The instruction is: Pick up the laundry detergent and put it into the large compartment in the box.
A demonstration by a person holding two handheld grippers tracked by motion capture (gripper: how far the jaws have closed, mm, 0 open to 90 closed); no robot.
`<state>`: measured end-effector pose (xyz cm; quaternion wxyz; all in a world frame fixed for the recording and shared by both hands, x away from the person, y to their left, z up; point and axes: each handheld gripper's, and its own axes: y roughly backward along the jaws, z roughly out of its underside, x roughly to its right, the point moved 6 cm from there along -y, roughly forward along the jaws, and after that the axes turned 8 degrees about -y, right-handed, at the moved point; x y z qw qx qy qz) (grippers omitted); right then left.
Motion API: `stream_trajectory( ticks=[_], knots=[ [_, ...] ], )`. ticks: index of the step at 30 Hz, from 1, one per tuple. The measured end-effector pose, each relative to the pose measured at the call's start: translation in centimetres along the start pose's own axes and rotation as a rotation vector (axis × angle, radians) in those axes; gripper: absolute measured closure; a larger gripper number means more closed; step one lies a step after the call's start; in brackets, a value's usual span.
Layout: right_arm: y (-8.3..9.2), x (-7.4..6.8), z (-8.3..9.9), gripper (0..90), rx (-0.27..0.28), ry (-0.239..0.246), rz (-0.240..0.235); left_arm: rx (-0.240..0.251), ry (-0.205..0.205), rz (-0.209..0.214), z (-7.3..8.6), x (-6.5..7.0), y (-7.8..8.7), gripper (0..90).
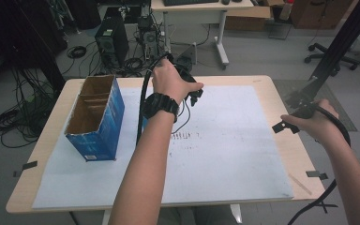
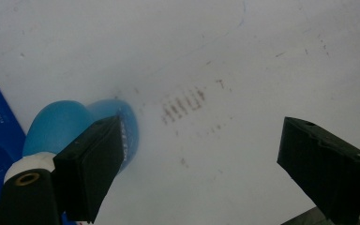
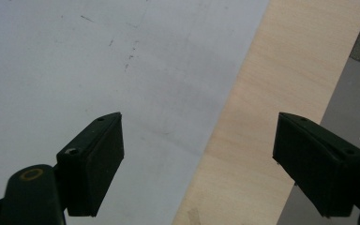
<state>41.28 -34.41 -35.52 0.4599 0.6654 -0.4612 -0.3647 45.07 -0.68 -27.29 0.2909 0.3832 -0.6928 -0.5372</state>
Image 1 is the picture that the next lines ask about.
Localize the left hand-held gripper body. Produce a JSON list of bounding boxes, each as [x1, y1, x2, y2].
[[168, 41, 204, 101]]

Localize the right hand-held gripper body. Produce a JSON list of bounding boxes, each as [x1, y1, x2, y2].
[[284, 90, 318, 120]]

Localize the blue cardboard box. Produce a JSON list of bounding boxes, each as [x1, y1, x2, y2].
[[64, 74, 126, 162]]

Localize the person's right hand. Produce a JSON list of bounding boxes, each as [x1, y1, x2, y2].
[[280, 98, 341, 146]]

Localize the person's left hand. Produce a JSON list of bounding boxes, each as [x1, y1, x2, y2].
[[151, 58, 205, 105]]

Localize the black wristwatch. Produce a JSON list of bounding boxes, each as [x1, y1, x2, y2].
[[140, 92, 181, 124]]

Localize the white desk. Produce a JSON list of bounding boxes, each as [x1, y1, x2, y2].
[[150, 0, 255, 70]]

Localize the open grey computer case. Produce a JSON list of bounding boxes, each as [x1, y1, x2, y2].
[[137, 15, 161, 62]]

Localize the black keyboard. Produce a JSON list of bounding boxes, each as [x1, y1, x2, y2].
[[162, 0, 220, 8]]

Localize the white foam mat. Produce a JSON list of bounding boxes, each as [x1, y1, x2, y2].
[[32, 84, 294, 210]]

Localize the black office chair base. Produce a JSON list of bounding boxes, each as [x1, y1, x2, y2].
[[304, 42, 360, 71]]

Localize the black tape piece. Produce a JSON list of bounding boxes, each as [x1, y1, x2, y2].
[[305, 170, 329, 181], [12, 160, 38, 178]]

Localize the tan tape strip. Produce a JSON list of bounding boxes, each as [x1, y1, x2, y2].
[[288, 172, 313, 196]]

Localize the flat brown cardboard box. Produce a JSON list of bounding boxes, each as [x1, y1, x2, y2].
[[224, 5, 273, 32]]

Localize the black computer tower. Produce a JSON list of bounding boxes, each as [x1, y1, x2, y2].
[[94, 15, 129, 68]]

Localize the black floor tape cross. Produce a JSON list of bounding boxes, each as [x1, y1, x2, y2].
[[317, 200, 338, 214]]

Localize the large brown cardboard box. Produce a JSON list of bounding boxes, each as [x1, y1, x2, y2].
[[290, 0, 354, 31]]

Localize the bottle with red cap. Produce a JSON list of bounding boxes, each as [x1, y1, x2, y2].
[[279, 0, 294, 22]]

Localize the white table leg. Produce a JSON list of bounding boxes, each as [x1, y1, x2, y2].
[[101, 209, 113, 225], [229, 203, 243, 224]]

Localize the thin black cable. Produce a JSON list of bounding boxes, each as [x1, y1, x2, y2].
[[171, 98, 192, 135]]

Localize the thick black right gripper cable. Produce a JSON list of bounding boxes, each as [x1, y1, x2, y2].
[[286, 102, 352, 225]]

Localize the black cable coil by computers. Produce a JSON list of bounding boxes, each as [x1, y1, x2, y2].
[[123, 57, 145, 78]]

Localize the black metal stand post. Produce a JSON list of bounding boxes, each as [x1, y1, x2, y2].
[[306, 0, 360, 95]]

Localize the small black cable coil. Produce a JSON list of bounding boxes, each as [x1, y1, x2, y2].
[[66, 45, 88, 60]]

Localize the black cable bundle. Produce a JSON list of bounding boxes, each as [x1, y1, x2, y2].
[[0, 67, 55, 149]]

